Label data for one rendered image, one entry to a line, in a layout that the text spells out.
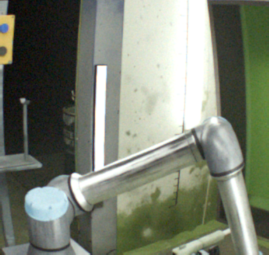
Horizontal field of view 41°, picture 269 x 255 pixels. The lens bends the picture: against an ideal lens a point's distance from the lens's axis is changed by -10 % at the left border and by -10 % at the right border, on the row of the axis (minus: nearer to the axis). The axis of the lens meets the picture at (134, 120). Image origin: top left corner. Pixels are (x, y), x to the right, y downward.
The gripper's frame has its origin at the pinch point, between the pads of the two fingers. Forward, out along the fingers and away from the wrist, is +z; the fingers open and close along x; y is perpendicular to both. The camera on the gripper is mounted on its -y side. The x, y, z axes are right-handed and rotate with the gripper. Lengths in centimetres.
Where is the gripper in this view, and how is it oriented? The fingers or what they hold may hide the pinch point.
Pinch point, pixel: (192, 250)
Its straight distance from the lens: 173.8
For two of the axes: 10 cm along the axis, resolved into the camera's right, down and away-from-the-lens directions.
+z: -6.0, -2.7, 7.5
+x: 8.0, -1.2, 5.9
